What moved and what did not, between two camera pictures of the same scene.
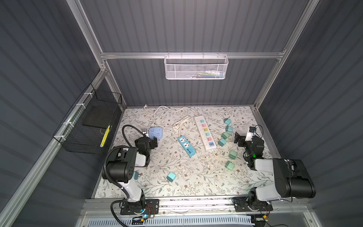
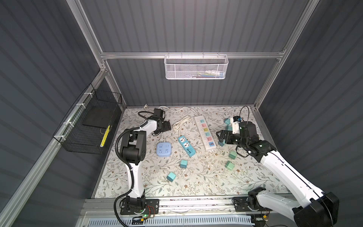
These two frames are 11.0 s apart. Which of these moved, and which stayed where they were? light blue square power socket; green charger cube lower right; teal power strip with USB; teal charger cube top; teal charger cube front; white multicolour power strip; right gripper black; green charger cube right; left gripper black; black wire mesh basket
Moved: left gripper black; right gripper black; light blue square power socket
Stayed: green charger cube lower right; teal charger cube front; green charger cube right; white multicolour power strip; teal charger cube top; teal power strip with USB; black wire mesh basket
